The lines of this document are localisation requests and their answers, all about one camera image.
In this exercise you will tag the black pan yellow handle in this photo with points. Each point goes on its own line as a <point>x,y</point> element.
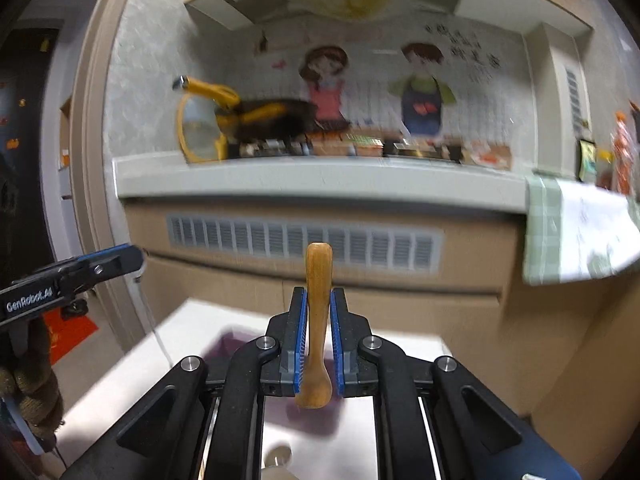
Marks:
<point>246,121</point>

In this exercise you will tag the cartoon couple wall sticker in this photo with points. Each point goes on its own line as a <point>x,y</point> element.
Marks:
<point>402,95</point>

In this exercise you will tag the white ball stirrer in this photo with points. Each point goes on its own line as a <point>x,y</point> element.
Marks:
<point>279,456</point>

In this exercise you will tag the orange snack bag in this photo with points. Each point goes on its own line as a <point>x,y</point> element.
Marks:
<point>623,149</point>

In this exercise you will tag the grey ventilation grille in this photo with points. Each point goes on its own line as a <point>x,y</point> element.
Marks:
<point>362,246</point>

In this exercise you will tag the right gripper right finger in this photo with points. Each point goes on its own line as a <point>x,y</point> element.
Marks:
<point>353,374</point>

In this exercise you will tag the grey stone countertop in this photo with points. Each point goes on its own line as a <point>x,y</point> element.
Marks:
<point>419,181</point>

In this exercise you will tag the brown wooden spoon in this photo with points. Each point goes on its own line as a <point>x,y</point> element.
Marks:
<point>316,387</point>

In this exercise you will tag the green checked towel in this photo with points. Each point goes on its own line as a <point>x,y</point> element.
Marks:
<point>578,232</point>

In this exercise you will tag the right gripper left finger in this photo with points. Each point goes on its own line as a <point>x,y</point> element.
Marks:
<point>283,374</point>

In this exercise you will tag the person left hand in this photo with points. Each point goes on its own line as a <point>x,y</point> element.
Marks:
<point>27,377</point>

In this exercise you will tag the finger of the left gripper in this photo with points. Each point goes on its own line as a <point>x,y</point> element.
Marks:
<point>110,263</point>

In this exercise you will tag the yellow rimmed glass lid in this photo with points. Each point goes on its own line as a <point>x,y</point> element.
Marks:
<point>198,134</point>

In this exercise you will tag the purple plastic utensil holder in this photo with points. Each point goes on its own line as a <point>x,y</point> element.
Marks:
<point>281,408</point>

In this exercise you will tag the white tablecloth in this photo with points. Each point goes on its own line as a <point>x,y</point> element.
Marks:
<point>201,422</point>

